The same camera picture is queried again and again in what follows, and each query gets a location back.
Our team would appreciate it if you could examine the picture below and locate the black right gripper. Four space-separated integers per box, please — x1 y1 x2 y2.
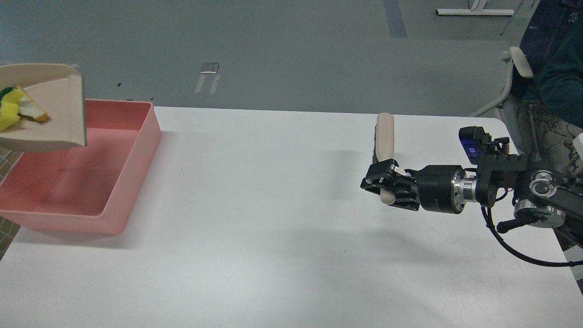
360 159 465 214

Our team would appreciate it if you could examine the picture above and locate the beige hand brush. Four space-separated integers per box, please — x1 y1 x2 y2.
372 113 396 205

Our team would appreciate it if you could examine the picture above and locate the beige plastic dustpan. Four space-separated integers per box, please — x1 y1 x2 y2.
0 63 87 152

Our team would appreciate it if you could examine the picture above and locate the yellow sponge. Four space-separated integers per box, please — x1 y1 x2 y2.
0 87 26 132

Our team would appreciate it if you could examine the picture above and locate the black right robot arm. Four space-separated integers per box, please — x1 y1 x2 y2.
360 126 582 267

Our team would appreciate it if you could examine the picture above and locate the pink plastic bin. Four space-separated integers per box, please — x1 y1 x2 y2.
0 100 162 235

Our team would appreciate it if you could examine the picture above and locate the person in teal sweater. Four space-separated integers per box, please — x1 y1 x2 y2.
517 0 583 177

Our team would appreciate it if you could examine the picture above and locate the white office chair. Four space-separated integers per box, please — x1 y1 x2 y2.
469 46 534 151

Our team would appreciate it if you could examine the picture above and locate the white table base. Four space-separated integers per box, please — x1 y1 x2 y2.
435 0 516 17

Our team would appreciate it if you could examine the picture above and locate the beige checkered cloth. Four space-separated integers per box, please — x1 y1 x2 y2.
0 148 20 260

